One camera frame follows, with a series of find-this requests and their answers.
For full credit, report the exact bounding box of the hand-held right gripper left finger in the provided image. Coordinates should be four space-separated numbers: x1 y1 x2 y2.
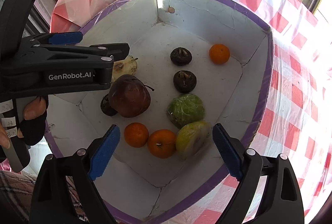
29 124 121 224

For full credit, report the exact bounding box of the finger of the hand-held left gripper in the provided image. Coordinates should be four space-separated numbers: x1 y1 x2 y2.
31 43 130 64
21 31 84 46

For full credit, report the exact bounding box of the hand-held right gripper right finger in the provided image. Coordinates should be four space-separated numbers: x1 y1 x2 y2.
212 123 304 224

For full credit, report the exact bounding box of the yellow apple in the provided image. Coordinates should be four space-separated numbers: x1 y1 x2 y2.
111 55 138 82

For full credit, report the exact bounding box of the small orange tangerine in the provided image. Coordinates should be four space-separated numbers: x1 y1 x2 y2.
209 44 230 65
124 122 150 148

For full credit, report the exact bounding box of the cut yellow-green apple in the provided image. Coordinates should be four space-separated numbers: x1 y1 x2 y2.
176 120 212 161

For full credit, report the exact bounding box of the dark red apple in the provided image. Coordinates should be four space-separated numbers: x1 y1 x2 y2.
108 74 155 118

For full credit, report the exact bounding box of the orange tangerine with stem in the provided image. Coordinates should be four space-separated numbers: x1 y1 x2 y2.
147 129 177 159

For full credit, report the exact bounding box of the green apple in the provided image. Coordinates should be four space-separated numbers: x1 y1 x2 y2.
167 93 205 129

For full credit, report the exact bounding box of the dark water chestnut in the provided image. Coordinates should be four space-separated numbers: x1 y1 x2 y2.
170 47 193 66
173 70 197 94
100 93 119 117

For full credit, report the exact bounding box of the white box with purple rim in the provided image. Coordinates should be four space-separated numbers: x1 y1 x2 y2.
45 0 275 224

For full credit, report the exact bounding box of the person's left hand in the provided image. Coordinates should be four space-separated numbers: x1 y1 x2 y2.
0 95 50 149

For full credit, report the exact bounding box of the red checkered tablecloth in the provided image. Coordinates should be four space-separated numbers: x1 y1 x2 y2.
49 0 332 224

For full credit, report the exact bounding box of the plaid cloth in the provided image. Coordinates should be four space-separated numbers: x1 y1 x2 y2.
0 169 86 224

